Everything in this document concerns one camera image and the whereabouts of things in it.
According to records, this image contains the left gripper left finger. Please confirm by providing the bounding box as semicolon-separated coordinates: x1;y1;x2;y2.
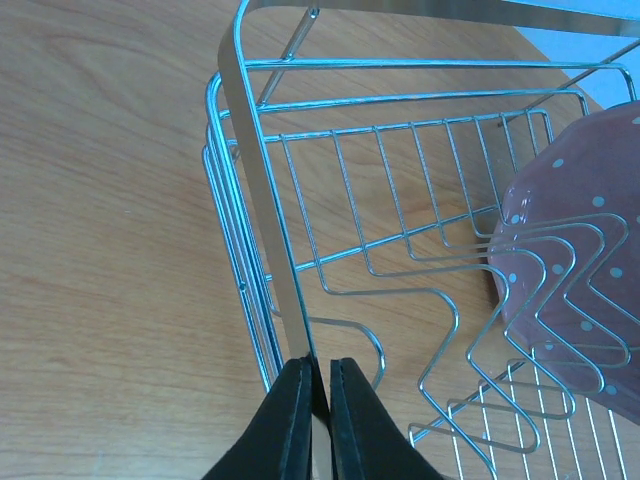
204;355;329;479

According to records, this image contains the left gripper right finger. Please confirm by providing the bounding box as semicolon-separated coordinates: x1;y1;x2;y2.
330;358;440;479

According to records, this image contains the chrome wire dish rack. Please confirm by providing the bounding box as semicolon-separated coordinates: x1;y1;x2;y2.
202;1;639;479

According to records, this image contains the pink polka dot plate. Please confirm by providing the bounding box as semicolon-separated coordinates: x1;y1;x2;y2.
488;102;639;422

